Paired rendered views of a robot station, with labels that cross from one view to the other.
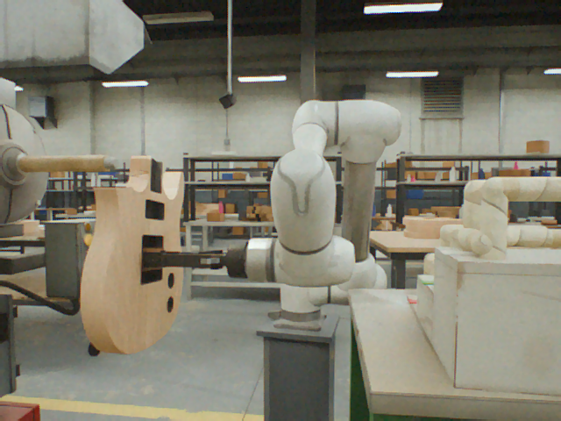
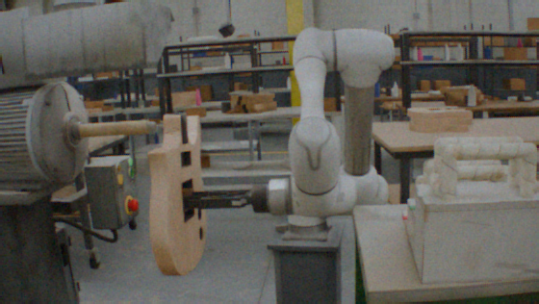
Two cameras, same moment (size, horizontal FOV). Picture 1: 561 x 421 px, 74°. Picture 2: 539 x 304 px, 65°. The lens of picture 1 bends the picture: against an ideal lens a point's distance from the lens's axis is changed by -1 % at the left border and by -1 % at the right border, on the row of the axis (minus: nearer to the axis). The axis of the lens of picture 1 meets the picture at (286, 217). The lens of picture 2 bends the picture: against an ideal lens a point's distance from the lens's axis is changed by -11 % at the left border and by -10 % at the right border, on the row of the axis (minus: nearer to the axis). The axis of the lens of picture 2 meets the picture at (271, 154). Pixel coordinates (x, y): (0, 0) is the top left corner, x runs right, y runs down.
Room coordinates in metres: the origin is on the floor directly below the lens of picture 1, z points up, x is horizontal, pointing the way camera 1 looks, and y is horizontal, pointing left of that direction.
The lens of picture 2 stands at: (-0.36, 0.06, 1.37)
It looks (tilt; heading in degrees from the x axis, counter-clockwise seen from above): 11 degrees down; 0
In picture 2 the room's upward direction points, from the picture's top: 3 degrees counter-clockwise
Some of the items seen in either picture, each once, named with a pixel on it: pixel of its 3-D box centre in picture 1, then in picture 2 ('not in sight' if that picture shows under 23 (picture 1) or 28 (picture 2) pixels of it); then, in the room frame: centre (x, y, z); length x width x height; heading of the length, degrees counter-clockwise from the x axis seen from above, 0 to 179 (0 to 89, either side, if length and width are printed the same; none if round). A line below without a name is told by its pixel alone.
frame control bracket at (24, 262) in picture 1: (35, 260); (81, 199); (0.96, 0.65, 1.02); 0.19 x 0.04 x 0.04; 174
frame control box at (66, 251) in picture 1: (53, 267); (91, 202); (1.02, 0.64, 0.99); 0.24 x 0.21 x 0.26; 84
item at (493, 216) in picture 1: (493, 224); (449, 176); (0.50, -0.28, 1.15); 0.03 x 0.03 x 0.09
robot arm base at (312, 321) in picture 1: (295, 314); (302, 226); (1.45, -0.04, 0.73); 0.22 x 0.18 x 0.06; 76
